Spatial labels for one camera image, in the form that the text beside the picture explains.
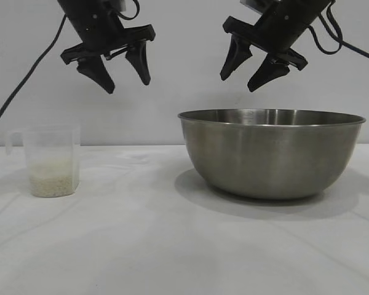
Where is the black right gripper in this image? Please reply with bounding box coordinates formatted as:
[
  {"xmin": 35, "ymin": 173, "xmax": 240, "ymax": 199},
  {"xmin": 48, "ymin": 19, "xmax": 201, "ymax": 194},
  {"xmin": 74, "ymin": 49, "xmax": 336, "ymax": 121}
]
[{"xmin": 219, "ymin": 0, "xmax": 333, "ymax": 93}]

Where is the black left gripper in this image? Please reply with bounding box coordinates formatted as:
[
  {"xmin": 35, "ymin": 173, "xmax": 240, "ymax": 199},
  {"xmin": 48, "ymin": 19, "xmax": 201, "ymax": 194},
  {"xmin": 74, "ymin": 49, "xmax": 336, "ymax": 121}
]
[{"xmin": 57, "ymin": 0, "xmax": 156, "ymax": 94}]

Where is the stainless steel mixing bowl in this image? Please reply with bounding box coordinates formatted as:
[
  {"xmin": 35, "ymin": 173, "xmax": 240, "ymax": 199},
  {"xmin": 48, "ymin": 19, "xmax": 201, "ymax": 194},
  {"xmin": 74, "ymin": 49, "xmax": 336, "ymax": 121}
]
[{"xmin": 177, "ymin": 108, "xmax": 367, "ymax": 201}]

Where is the clear plastic measuring cup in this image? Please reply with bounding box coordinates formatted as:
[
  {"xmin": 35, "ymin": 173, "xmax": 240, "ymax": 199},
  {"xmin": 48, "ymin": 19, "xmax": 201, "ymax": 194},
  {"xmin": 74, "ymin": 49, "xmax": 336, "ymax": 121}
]
[{"xmin": 5, "ymin": 124, "xmax": 82, "ymax": 198}]

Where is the short black left wrist cable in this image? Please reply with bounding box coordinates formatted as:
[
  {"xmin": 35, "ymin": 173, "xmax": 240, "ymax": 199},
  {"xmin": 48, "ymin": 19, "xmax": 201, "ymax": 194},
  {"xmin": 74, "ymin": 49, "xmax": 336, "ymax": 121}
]
[{"xmin": 115, "ymin": 0, "xmax": 141, "ymax": 18}]

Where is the looped black right wrist cable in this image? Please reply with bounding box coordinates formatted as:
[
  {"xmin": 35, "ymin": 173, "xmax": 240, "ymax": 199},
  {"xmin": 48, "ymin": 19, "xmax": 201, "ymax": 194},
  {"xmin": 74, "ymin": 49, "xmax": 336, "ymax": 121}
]
[{"xmin": 308, "ymin": 9, "xmax": 344, "ymax": 54}]

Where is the long black left arm cable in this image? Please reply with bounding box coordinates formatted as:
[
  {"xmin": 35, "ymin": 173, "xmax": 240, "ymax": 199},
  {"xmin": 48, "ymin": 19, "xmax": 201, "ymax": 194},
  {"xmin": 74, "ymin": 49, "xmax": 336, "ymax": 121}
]
[{"xmin": 0, "ymin": 14, "xmax": 67, "ymax": 133}]

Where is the long black arm cable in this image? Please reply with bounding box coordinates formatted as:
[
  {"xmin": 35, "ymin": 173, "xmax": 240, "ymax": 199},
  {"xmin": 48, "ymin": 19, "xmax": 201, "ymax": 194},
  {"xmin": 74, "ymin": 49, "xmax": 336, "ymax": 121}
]
[
  {"xmin": 321, "ymin": 0, "xmax": 369, "ymax": 66},
  {"xmin": 0, "ymin": 14, "xmax": 67, "ymax": 133}
]

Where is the long black right arm cable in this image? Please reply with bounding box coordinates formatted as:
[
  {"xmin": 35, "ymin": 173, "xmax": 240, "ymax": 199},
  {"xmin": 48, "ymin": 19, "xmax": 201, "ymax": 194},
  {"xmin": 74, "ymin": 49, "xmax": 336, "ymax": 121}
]
[{"xmin": 321, "ymin": 0, "xmax": 369, "ymax": 66}]

